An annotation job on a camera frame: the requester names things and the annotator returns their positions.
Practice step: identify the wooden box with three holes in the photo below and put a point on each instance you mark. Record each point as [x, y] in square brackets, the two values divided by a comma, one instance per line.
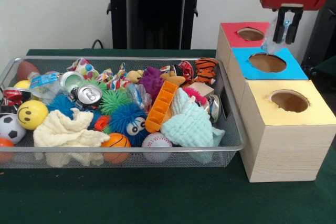
[283, 150]

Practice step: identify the small soccer ball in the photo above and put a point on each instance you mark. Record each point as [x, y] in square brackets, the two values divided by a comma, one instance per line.
[11, 129]

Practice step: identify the cream waffle cloth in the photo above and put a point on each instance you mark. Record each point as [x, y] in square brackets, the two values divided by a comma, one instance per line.
[65, 132]

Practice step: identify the tiger plush toy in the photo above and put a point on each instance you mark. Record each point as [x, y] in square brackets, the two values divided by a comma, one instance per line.
[206, 70]

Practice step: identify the small orange basketball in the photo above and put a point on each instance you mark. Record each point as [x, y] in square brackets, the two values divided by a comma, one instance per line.
[116, 141]

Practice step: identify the black upright panel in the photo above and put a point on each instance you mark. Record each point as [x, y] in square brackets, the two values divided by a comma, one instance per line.
[323, 37]

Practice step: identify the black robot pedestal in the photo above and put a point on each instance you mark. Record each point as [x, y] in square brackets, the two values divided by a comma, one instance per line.
[152, 11]

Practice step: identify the clear plastic packet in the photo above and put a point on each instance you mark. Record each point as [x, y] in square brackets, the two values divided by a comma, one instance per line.
[269, 43]

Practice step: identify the yellow smiley ball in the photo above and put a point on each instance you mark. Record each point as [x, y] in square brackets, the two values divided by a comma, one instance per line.
[32, 115]

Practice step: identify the dark green table cloth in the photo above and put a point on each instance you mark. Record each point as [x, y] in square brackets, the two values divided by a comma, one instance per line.
[328, 77]
[157, 197]

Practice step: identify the plain orange ball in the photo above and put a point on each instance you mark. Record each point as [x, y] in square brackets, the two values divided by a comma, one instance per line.
[5, 144]

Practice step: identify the light blue knitted cloth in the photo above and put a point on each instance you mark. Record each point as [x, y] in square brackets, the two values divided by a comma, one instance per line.
[191, 127]

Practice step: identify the shallow silver mesh bin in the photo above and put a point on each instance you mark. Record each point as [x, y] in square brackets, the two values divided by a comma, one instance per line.
[78, 149]

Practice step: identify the small brown football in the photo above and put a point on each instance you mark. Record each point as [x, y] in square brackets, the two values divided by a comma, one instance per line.
[25, 69]

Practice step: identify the orange plastic compartment tray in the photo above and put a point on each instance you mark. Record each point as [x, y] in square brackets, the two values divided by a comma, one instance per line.
[160, 108]

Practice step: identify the small white baseball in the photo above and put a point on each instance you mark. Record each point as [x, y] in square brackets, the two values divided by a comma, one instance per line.
[157, 141]

